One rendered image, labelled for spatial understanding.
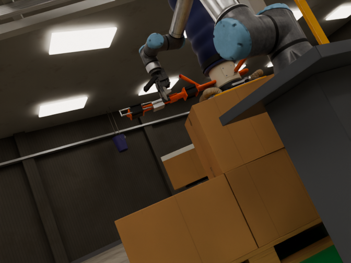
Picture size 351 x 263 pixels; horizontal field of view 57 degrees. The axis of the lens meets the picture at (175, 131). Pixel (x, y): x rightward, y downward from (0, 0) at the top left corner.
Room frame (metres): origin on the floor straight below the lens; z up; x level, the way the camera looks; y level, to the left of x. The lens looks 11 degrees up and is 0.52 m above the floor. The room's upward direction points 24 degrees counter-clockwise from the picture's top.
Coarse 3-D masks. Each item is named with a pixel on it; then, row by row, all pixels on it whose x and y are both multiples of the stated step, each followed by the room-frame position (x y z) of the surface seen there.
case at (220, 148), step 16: (256, 80) 1.76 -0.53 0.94; (224, 96) 1.72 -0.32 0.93; (240, 96) 1.74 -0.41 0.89; (192, 112) 1.74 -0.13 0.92; (208, 112) 1.70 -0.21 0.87; (224, 112) 1.72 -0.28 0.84; (192, 128) 1.91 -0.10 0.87; (208, 128) 1.70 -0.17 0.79; (224, 128) 1.71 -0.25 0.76; (240, 128) 1.72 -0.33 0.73; (256, 128) 1.74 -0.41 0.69; (272, 128) 1.75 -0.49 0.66; (208, 144) 1.71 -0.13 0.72; (224, 144) 1.70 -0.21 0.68; (240, 144) 1.72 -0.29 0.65; (256, 144) 1.73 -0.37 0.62; (272, 144) 1.74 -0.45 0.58; (208, 160) 1.87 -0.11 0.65; (224, 160) 1.70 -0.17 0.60; (240, 160) 1.71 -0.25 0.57; (208, 176) 2.05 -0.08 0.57
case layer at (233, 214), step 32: (256, 160) 1.73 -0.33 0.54; (288, 160) 1.76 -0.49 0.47; (192, 192) 1.65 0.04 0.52; (224, 192) 1.68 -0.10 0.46; (256, 192) 1.71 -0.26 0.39; (288, 192) 1.74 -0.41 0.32; (128, 224) 1.58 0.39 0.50; (160, 224) 1.61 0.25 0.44; (192, 224) 1.64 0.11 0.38; (224, 224) 1.67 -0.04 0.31; (256, 224) 1.70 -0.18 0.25; (288, 224) 1.73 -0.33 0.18; (128, 256) 1.57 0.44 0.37; (160, 256) 1.60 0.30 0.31; (192, 256) 1.62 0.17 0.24; (224, 256) 1.65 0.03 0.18
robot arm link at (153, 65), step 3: (150, 63) 1.81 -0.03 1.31; (153, 63) 1.81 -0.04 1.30; (156, 63) 1.81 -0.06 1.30; (159, 63) 1.84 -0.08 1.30; (147, 66) 1.82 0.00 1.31; (150, 66) 1.81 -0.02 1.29; (153, 66) 1.81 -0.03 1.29; (156, 66) 1.81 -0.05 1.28; (159, 66) 1.82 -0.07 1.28; (147, 69) 1.83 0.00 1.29; (150, 69) 1.81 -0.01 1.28; (153, 69) 1.82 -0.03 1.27; (150, 72) 1.84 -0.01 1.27
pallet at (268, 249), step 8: (312, 224) 1.75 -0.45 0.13; (320, 224) 2.22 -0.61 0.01; (296, 232) 1.73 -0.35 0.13; (304, 232) 2.20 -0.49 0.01; (280, 240) 1.71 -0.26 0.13; (288, 240) 2.17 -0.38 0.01; (320, 240) 1.84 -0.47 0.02; (328, 240) 1.79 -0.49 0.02; (264, 248) 1.69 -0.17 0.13; (272, 248) 1.70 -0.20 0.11; (304, 248) 1.82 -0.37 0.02; (312, 248) 1.77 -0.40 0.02; (320, 248) 1.75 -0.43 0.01; (248, 256) 1.67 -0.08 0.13; (256, 256) 1.68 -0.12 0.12; (264, 256) 1.69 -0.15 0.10; (272, 256) 1.70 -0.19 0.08; (288, 256) 1.81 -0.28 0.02; (296, 256) 1.75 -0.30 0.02; (304, 256) 1.73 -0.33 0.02
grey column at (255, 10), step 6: (240, 0) 3.19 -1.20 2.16; (246, 0) 3.10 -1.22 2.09; (252, 0) 3.08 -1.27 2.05; (258, 0) 3.10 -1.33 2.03; (252, 6) 3.08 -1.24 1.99; (258, 6) 3.09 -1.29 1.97; (264, 6) 3.10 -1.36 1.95; (252, 12) 3.10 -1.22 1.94; (258, 12) 3.08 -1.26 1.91; (270, 60) 3.22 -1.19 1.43
